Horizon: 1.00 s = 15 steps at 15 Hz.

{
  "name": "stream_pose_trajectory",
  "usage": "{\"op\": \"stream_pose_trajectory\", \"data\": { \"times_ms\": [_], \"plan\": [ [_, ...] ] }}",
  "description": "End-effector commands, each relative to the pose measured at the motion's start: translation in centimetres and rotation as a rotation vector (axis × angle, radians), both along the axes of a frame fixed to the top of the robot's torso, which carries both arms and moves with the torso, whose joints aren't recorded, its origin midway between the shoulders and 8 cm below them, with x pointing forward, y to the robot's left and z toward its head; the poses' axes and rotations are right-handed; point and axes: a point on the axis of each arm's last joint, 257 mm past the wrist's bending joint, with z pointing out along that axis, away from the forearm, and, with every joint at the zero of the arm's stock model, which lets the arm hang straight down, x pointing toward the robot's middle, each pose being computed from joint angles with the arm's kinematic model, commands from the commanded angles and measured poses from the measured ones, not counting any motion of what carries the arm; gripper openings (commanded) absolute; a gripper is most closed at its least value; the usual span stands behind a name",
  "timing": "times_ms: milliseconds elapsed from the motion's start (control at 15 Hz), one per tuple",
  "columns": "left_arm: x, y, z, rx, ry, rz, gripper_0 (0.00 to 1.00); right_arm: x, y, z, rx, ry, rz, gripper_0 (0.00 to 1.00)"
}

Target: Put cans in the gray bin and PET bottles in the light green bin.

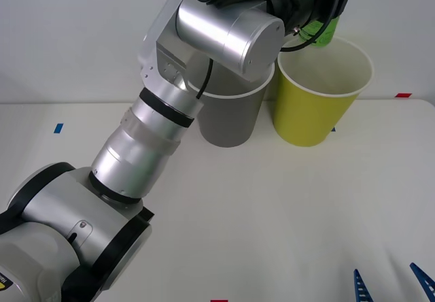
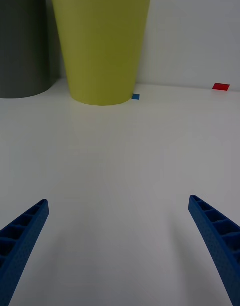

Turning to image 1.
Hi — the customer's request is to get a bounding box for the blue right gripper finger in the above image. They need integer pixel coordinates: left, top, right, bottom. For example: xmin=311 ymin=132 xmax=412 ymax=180
xmin=353 ymin=269 xmax=375 ymax=302
xmin=408 ymin=262 xmax=435 ymax=302

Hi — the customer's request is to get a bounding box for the green plastic bottle black cap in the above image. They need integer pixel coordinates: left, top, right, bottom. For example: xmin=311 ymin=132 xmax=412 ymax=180
xmin=298 ymin=14 xmax=343 ymax=50

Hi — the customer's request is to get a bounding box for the yellow-green plastic waste bin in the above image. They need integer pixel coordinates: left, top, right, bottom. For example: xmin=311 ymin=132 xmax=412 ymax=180
xmin=273 ymin=36 xmax=375 ymax=148

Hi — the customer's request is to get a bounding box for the grey plastic waste bin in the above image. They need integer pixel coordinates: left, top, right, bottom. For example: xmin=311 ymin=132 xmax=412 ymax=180
xmin=185 ymin=61 xmax=276 ymax=148

